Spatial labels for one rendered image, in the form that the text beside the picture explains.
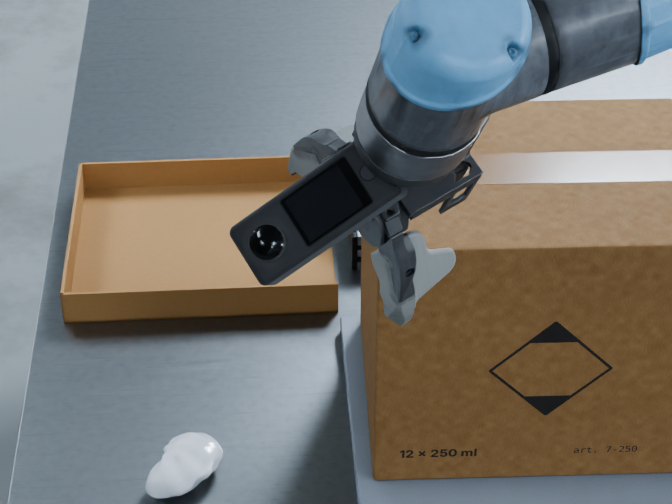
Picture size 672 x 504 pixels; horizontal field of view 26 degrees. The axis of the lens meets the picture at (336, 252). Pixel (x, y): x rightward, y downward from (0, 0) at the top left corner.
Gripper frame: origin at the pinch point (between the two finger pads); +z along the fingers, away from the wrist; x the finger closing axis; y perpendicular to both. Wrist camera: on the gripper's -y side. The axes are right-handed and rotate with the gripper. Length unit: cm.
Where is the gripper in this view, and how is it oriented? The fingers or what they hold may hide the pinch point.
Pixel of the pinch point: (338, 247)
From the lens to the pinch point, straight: 110.2
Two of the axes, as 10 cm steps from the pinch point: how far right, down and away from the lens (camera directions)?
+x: -5.5, -8.1, 2.0
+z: -1.4, 3.2, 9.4
